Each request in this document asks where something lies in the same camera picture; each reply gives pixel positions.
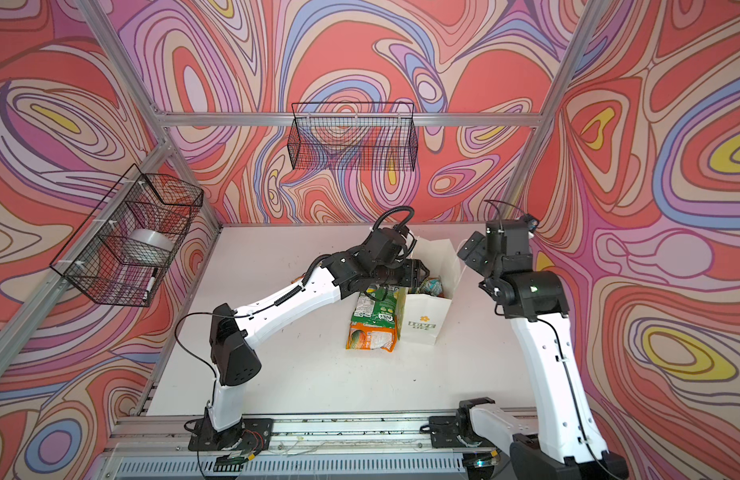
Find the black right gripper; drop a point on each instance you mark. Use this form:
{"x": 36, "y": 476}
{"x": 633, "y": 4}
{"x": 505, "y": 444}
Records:
{"x": 476, "y": 242}

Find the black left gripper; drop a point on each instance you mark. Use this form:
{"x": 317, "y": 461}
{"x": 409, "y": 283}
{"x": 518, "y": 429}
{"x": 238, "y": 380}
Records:
{"x": 414, "y": 274}

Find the white paper bag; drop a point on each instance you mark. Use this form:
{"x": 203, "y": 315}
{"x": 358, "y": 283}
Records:
{"x": 424, "y": 309}

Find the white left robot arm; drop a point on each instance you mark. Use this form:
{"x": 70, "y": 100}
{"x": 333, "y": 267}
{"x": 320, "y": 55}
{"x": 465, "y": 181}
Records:
{"x": 383, "y": 259}

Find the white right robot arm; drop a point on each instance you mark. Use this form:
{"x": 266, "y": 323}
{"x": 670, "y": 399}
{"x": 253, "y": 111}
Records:
{"x": 566, "y": 442}

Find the teal snack bag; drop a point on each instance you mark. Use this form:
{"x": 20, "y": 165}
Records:
{"x": 432, "y": 286}

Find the green snack bag centre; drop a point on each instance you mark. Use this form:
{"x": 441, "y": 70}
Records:
{"x": 378, "y": 307}

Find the orange snack bag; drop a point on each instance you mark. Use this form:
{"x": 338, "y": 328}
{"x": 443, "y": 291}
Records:
{"x": 368, "y": 337}

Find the black marker pen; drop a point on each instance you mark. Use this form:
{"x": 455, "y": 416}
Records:
{"x": 147, "y": 293}

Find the silver tape roll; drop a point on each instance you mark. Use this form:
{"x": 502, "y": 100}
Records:
{"x": 152, "y": 240}

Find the black wire basket back wall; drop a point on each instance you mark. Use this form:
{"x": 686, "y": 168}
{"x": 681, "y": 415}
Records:
{"x": 353, "y": 136}

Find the black wire basket wall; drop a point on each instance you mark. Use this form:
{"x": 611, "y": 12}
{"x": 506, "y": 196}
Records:
{"x": 353, "y": 136}
{"x": 107, "y": 267}

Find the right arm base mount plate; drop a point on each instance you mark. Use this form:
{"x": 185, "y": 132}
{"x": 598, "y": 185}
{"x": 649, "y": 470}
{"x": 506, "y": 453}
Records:
{"x": 447, "y": 431}

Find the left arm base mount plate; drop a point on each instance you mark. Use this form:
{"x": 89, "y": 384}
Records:
{"x": 252, "y": 435}

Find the aluminium frame post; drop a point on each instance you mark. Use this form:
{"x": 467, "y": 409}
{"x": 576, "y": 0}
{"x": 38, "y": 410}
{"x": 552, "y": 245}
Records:
{"x": 582, "y": 37}

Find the black wire basket left wall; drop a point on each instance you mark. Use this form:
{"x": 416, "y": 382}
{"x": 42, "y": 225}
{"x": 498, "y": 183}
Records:
{"x": 107, "y": 267}

